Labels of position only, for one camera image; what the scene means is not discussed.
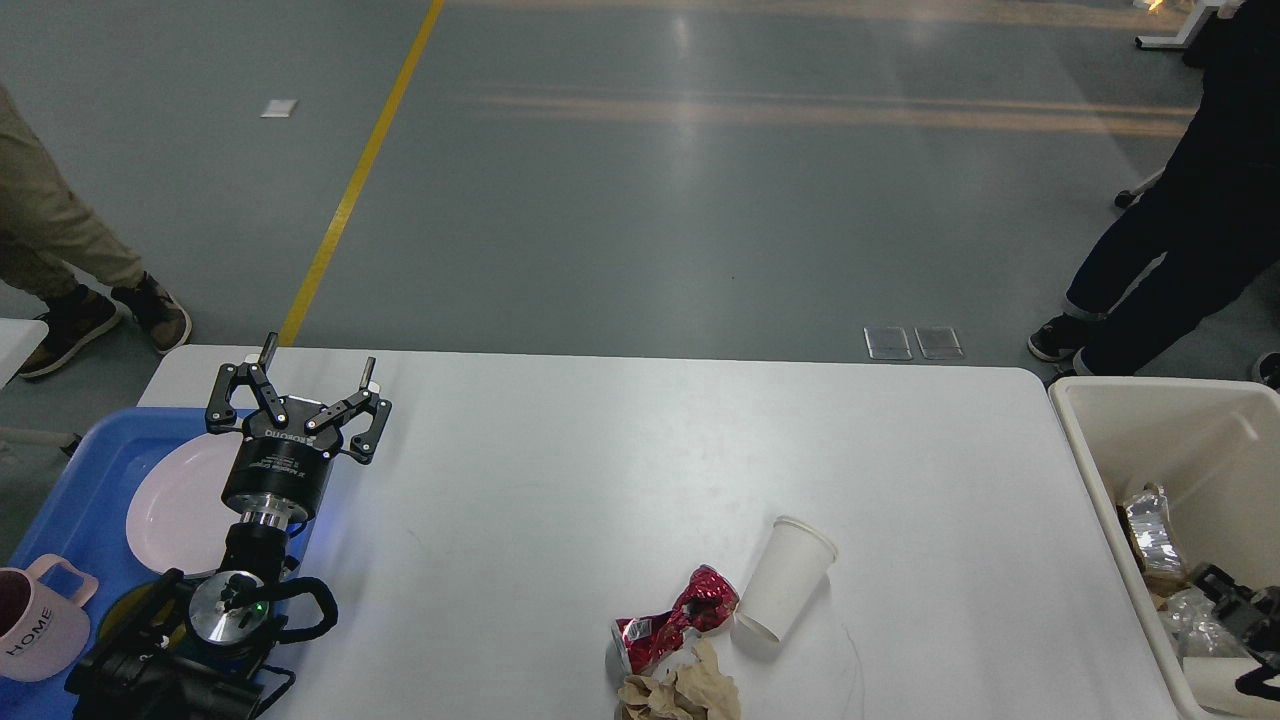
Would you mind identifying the person in black clothes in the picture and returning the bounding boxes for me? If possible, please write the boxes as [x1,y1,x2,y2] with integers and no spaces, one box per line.
[1027,1,1279,375]

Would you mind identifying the white office chair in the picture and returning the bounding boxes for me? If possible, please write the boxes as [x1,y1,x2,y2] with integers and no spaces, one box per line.
[1114,167,1165,210]

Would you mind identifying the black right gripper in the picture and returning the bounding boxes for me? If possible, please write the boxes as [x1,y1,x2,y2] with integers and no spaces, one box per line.
[1192,562,1280,702]

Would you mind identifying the crumpled brown paper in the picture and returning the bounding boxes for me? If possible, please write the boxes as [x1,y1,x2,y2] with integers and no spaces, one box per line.
[614,639,742,719]

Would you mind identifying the floor outlet plates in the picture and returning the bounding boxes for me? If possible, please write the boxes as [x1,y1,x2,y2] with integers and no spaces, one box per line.
[861,325,966,363]

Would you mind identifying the white table edge left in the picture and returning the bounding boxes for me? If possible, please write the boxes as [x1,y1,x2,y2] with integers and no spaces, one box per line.
[1,318,49,388]

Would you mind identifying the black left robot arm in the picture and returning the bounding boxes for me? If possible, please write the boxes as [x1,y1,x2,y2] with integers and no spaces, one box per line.
[65,333,392,719]

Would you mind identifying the beige plastic bin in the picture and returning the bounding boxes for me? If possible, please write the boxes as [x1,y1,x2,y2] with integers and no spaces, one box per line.
[1050,377,1279,719]

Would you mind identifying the dark teal mug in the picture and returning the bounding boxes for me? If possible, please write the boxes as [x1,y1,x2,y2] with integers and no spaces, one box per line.
[95,582,193,655]

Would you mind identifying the aluminium foil tray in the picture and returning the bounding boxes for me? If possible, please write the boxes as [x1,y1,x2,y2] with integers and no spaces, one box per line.
[1117,483,1189,585]

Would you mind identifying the white desk leg far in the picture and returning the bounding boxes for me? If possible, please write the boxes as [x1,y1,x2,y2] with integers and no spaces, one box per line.
[1132,1,1234,53]

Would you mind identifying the blue plastic tray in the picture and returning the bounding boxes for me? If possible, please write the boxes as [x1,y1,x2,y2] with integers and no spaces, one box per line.
[3,409,210,719]

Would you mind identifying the pink HOME mug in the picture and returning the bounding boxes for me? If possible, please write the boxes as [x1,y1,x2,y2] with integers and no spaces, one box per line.
[1,553,99,683]

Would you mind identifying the pink plate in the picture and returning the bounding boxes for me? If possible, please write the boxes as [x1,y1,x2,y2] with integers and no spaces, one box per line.
[125,433,308,577]

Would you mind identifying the brown paper bag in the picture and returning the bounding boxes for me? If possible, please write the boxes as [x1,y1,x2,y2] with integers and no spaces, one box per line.
[1112,500,1190,612]

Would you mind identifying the crushed red can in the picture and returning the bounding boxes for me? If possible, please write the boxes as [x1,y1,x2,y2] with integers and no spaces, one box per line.
[611,564,741,674]

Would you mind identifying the aluminium foil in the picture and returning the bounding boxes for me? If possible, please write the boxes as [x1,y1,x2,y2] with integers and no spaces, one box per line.
[1158,587,1248,661]

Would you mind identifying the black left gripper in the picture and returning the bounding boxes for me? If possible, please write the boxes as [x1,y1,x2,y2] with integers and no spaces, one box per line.
[206,333,394,527]

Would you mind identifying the white paper cup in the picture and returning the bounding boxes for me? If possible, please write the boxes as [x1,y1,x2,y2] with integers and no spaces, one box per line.
[735,515,840,644]
[1181,657,1279,719]

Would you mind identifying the person in khaki trousers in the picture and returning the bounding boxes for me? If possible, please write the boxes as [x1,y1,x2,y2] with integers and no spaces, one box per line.
[1,90,195,380]

